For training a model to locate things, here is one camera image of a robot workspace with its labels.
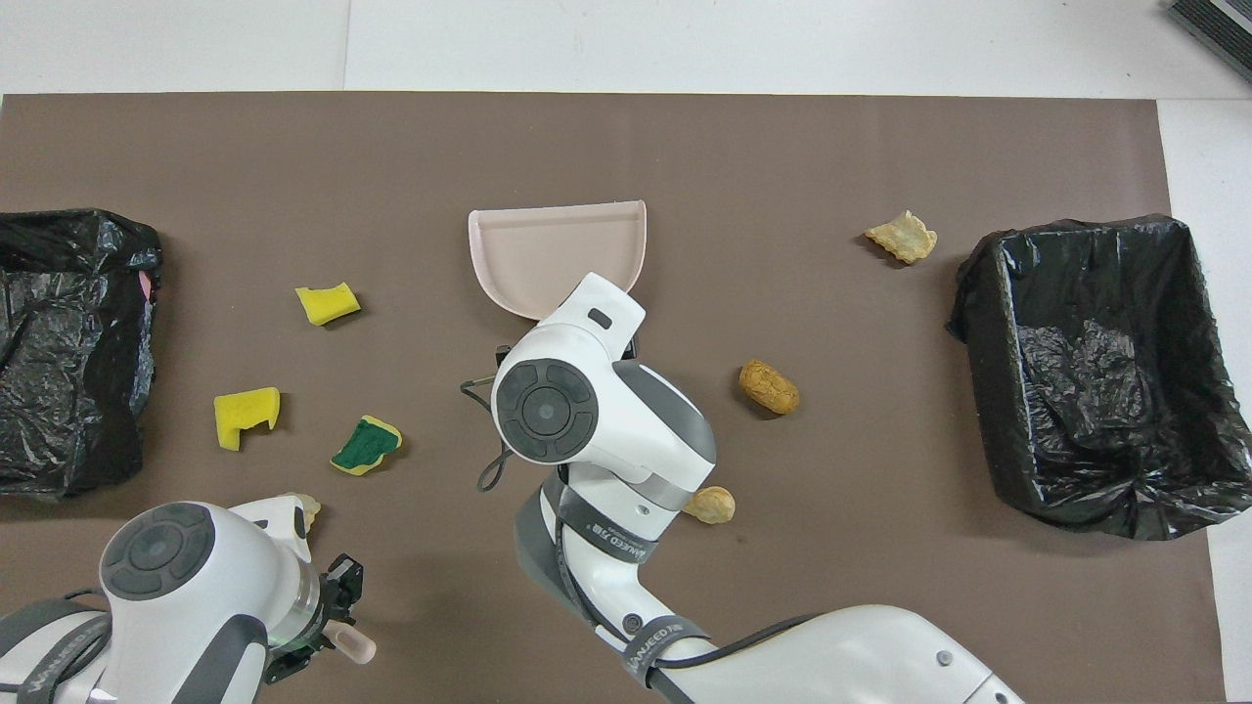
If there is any black bag lined bin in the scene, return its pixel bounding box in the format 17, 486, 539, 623
945, 214, 1252, 542

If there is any beige plastic dustpan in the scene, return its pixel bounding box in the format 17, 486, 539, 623
468, 200, 648, 324

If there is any grey ribbed device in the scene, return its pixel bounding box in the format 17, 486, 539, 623
1166, 0, 1252, 84

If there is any pale yellow foam lump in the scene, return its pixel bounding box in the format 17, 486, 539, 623
682, 487, 737, 525

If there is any small yellow sponge piece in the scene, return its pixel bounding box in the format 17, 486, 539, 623
295, 282, 362, 327

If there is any green and yellow sponge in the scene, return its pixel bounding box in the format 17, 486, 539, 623
330, 415, 404, 477

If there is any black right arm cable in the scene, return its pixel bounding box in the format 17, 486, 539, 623
460, 372, 823, 676

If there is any tan crinkled foam scrap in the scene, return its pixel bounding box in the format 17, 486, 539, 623
865, 210, 938, 265

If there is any beige hand brush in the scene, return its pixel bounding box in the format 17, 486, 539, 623
323, 621, 378, 666

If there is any black bag bin, pink patch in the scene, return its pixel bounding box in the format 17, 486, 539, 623
0, 208, 164, 500

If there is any brown cork-like foam lump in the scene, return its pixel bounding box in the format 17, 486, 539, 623
738, 359, 801, 416

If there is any brown table mat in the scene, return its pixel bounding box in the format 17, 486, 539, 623
0, 93, 1229, 704

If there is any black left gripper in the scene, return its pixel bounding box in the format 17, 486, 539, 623
262, 552, 368, 685

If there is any notched yellow sponge piece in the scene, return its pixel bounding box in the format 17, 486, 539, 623
214, 387, 282, 453

